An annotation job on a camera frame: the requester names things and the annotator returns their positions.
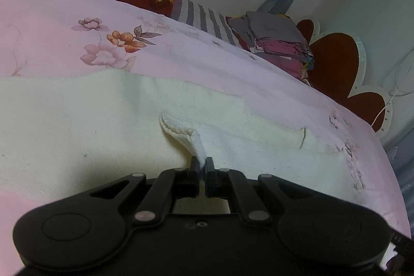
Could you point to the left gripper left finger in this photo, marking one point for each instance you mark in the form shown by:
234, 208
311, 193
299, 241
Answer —
170, 186

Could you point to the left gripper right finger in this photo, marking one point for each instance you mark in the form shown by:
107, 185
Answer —
233, 186

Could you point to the white cloth garment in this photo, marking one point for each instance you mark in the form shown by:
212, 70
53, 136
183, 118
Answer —
63, 136

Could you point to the stack of folded clothes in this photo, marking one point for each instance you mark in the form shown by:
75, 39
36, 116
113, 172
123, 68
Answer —
275, 38

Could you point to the grey striped pillow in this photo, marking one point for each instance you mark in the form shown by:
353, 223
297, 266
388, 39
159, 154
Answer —
207, 20

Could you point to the red white heart headboard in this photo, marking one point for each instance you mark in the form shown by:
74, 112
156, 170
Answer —
339, 72

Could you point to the pink floral bed sheet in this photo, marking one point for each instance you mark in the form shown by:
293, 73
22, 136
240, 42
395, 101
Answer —
74, 38

